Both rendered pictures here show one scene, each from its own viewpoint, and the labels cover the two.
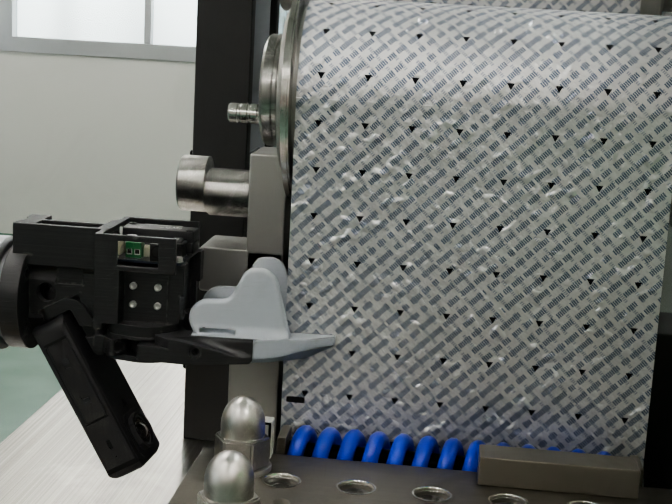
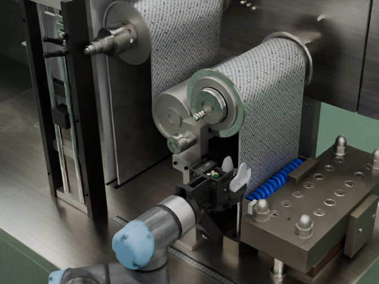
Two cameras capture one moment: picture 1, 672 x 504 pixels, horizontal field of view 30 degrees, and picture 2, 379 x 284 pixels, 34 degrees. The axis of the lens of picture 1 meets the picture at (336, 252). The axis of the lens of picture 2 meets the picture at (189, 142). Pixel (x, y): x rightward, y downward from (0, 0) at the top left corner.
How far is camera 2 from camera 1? 112 cm
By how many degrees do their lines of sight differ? 54
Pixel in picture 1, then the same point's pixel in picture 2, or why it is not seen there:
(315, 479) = (277, 208)
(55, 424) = (48, 244)
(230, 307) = (238, 178)
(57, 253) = (200, 192)
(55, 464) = (89, 256)
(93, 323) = (216, 205)
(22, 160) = not seen: outside the picture
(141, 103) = not seen: outside the picture
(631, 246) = (297, 107)
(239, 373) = not seen: hidden behind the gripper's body
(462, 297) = (270, 140)
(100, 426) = (214, 231)
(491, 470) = (298, 180)
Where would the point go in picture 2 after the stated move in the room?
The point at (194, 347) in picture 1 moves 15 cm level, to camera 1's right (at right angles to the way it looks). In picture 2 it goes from (240, 194) to (276, 160)
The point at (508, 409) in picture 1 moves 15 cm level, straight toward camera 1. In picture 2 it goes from (278, 161) to (335, 186)
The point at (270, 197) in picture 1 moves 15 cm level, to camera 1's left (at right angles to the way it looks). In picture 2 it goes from (205, 137) to (161, 171)
